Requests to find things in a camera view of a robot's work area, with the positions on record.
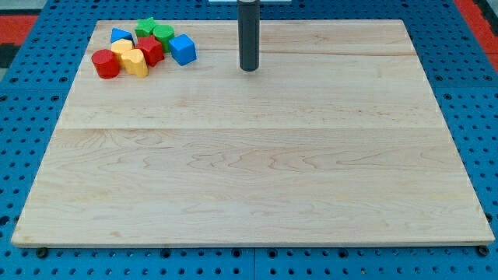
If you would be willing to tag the green cylinder block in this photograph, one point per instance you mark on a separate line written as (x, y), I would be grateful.
(164, 33)

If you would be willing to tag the blue cube block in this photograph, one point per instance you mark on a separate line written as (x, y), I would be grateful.
(182, 49)

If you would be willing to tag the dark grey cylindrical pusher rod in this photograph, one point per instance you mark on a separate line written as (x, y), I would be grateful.
(248, 21)

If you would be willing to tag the blue triangle block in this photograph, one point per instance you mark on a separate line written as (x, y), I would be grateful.
(118, 34)

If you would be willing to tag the yellow hexagon block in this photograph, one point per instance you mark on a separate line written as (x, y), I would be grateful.
(119, 47)

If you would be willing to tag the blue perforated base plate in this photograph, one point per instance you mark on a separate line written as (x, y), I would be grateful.
(37, 72)

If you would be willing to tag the yellow heart block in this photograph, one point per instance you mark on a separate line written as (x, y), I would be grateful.
(133, 61)

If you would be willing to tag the green star block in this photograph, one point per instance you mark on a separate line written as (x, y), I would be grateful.
(145, 27)

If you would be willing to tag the white mount above rod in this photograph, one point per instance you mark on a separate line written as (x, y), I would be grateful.
(262, 1)

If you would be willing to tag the light wooden board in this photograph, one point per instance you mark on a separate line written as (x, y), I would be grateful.
(337, 140)

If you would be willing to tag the red star block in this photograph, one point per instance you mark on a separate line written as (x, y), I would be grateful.
(152, 50)

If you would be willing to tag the red cylinder block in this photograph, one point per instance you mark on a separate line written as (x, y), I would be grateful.
(105, 63)

